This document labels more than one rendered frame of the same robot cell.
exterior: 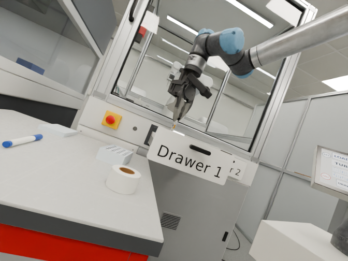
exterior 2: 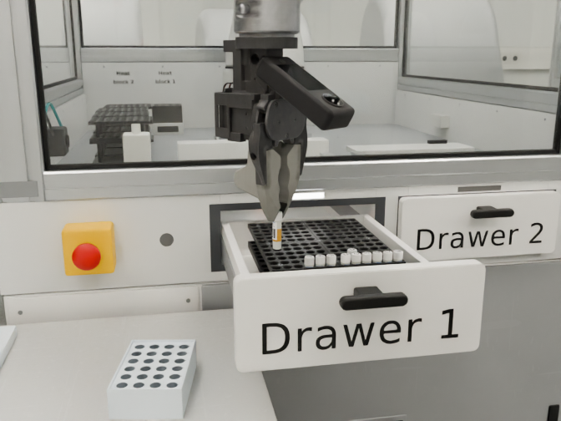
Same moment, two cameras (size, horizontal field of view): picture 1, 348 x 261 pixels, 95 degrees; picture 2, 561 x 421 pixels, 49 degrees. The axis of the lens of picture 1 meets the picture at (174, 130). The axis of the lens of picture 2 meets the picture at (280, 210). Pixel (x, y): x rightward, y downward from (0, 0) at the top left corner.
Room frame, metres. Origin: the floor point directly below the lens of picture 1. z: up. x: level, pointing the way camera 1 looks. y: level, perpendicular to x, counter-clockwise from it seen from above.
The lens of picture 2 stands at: (-0.12, -0.01, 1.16)
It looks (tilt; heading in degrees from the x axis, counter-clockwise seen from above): 14 degrees down; 1
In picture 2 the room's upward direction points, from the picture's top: straight up
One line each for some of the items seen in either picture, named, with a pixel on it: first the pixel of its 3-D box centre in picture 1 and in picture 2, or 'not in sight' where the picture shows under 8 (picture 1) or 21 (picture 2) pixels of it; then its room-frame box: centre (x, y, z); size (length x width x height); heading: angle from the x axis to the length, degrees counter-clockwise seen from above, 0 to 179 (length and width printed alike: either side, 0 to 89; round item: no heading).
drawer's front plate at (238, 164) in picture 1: (222, 163); (479, 225); (0.92, -0.33, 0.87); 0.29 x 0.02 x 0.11; 102
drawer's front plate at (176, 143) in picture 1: (192, 157); (361, 314); (0.54, -0.09, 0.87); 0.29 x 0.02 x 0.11; 102
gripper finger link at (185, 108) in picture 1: (178, 111); (274, 177); (0.63, 0.01, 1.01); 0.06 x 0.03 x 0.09; 53
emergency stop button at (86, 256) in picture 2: (110, 119); (87, 256); (0.73, 0.29, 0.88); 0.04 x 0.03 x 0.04; 102
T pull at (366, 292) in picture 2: (199, 149); (370, 296); (0.51, -0.10, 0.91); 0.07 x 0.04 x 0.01; 102
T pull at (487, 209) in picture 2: not in sight; (488, 211); (0.89, -0.34, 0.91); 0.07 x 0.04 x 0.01; 102
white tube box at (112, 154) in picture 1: (116, 155); (155, 376); (0.56, 0.15, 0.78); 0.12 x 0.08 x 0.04; 2
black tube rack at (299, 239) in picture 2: not in sight; (318, 261); (0.73, -0.05, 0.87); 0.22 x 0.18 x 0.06; 12
